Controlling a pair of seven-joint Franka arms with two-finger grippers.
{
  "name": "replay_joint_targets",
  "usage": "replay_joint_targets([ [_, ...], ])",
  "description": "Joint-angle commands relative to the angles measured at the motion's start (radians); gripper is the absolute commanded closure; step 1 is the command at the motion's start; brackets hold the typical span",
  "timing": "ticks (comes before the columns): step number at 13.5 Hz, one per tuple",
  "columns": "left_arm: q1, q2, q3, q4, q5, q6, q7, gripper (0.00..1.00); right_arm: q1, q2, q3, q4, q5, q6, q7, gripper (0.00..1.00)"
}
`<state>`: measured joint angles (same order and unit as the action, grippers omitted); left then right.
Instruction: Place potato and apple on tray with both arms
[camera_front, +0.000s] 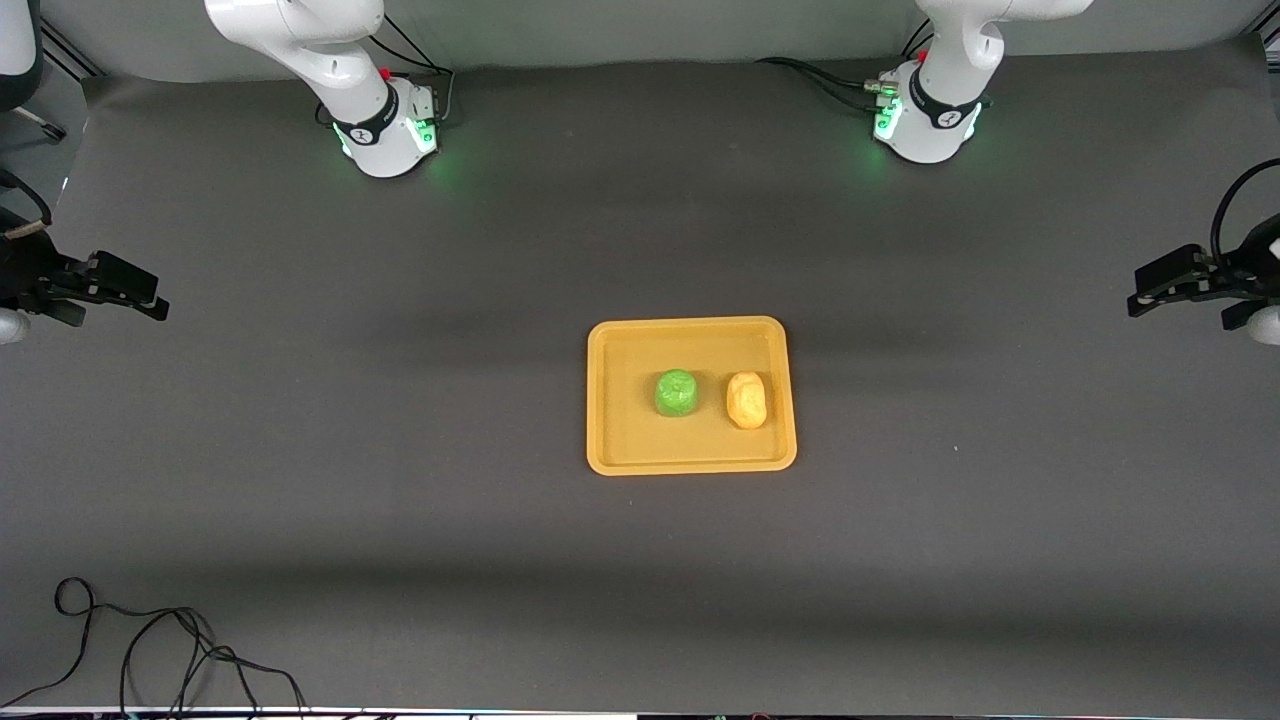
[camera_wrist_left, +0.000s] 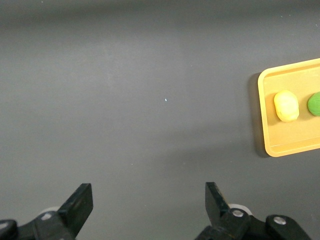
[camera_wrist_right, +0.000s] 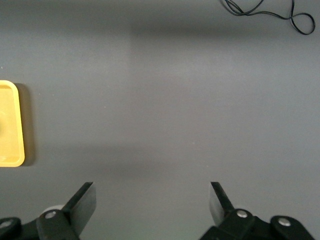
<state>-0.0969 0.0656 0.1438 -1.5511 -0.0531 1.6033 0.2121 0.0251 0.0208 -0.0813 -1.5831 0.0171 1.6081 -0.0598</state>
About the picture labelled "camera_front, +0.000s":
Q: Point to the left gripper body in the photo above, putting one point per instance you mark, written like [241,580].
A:
[1226,275]

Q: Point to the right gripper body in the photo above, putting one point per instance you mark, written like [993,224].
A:
[30,270]

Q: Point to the green apple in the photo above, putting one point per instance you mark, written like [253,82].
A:
[676,392]

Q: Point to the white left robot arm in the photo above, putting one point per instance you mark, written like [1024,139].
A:
[940,110]

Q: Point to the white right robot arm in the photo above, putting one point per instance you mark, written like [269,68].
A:
[340,70]

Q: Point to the yellow rectangular tray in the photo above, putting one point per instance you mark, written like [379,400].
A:
[620,430]

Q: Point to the dark grey table mat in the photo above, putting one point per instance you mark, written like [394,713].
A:
[400,500]

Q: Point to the yellow-brown potato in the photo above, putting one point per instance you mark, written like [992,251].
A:
[747,400]

